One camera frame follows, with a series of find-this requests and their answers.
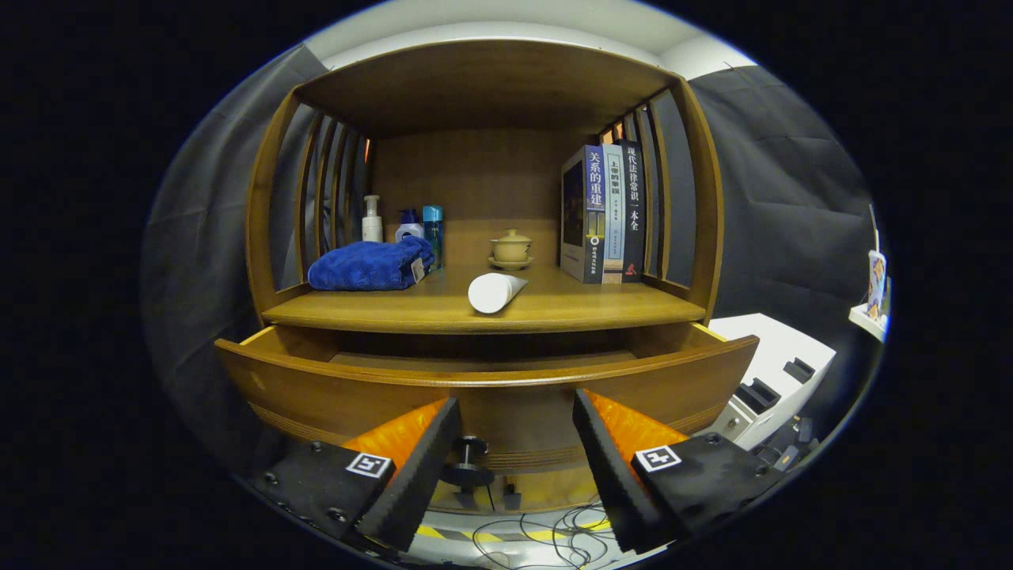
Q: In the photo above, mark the beige lidded teacup with saucer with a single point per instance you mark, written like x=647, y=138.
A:
x=511, y=249

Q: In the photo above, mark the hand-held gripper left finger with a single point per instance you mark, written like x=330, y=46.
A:
x=415, y=483

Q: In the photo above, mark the blue translucent bottle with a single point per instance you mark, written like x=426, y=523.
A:
x=433, y=229

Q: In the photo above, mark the book with blue spine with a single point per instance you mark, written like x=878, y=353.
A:
x=593, y=214

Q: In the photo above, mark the wooden drawer with black knob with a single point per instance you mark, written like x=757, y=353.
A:
x=522, y=404

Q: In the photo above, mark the blue folded towel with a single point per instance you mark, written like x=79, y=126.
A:
x=364, y=267

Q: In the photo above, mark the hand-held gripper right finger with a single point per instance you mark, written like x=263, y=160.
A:
x=613, y=475

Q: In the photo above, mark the wooden countertop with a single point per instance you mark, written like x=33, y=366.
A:
x=570, y=305

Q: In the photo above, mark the black device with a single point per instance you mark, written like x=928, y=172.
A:
x=783, y=455

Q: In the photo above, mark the white lotion bottle blue cap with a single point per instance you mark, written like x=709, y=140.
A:
x=409, y=232

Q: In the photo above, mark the white pump bottle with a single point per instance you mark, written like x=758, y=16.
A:
x=372, y=228

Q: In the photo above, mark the book with pale spine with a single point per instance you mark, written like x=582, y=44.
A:
x=613, y=222

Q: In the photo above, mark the wooden cabinet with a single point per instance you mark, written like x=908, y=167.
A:
x=483, y=79

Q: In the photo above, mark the patterned paper cup with straw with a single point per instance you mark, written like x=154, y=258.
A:
x=876, y=277

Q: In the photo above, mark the white and green tube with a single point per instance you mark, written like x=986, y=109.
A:
x=491, y=293

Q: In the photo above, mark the white box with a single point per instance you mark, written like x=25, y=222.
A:
x=760, y=340

